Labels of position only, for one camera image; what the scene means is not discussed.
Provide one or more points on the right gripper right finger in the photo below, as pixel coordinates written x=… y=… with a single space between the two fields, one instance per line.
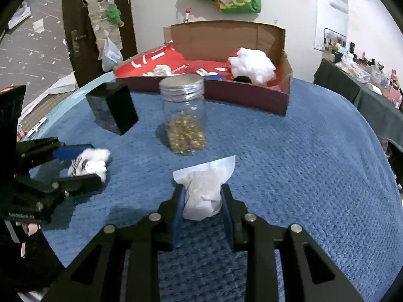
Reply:
x=308 y=273

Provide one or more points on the dark covered side table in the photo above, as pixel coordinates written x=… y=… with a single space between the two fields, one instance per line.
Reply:
x=380 y=113

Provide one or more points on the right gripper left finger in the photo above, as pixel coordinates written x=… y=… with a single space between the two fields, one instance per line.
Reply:
x=123 y=261

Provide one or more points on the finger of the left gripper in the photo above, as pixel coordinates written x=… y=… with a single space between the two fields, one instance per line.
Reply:
x=59 y=150
x=75 y=183

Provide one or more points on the white tissue paper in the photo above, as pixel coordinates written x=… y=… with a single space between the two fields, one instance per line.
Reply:
x=203 y=187

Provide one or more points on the orange tipped stick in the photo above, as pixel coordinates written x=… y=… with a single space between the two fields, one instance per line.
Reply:
x=187 y=16

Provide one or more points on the white device on mat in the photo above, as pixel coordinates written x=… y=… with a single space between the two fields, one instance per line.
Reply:
x=34 y=130

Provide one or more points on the green plush on door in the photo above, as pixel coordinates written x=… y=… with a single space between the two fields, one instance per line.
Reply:
x=113 y=15

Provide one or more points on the plastic bag on door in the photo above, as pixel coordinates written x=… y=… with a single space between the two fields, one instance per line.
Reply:
x=111 y=55

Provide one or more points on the calendar on left wall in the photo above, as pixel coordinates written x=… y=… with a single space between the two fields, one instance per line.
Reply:
x=23 y=12

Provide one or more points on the small white plush piece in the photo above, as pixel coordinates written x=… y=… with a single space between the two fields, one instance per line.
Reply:
x=159 y=71

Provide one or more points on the clear jar with gold beads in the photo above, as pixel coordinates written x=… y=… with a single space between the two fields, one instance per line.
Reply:
x=184 y=109

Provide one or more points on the blue knitted blanket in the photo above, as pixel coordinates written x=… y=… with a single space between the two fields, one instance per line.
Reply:
x=320 y=166

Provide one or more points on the dark brown door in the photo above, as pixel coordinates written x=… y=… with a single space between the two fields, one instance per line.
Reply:
x=86 y=29

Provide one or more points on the blue sponge block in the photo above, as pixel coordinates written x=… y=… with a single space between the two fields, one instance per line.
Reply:
x=215 y=77

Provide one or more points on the open red cardboard box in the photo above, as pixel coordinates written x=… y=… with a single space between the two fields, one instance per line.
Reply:
x=216 y=40

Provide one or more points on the white mesh bath pouf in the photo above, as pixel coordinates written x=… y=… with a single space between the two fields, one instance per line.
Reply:
x=253 y=64

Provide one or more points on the black patterned gift box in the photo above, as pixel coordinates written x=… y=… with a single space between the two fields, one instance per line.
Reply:
x=112 y=106

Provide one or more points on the light blue mat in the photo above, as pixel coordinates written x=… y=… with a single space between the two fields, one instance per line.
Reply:
x=55 y=102

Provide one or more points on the black fluffy pompom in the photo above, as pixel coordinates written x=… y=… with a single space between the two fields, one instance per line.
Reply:
x=243 y=79

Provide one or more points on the wall mirror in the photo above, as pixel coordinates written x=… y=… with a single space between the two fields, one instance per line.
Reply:
x=331 y=23

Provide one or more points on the white black plush toy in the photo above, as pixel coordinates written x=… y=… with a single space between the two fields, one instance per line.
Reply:
x=90 y=162

